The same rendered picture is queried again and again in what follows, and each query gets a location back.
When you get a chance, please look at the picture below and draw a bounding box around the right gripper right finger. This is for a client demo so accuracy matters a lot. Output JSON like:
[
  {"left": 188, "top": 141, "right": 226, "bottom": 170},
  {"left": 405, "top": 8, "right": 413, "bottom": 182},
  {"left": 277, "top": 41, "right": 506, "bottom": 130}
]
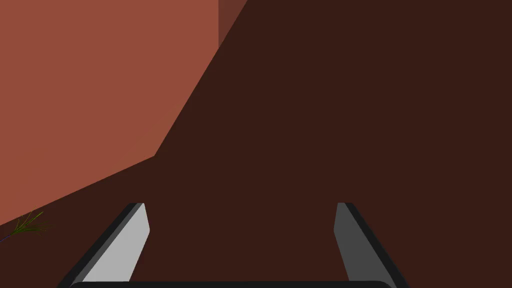
[{"left": 333, "top": 202, "right": 406, "bottom": 286}]

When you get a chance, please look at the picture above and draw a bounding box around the green grass-like plant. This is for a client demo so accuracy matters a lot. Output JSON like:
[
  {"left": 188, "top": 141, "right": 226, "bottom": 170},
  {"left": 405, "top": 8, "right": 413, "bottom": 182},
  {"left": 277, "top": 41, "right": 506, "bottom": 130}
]
[{"left": 0, "top": 210, "right": 53, "bottom": 243}]

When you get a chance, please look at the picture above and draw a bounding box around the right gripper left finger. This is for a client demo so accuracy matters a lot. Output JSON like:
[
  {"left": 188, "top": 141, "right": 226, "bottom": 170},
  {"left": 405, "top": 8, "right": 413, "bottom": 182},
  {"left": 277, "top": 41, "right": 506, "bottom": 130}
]
[{"left": 59, "top": 202, "right": 151, "bottom": 286}]

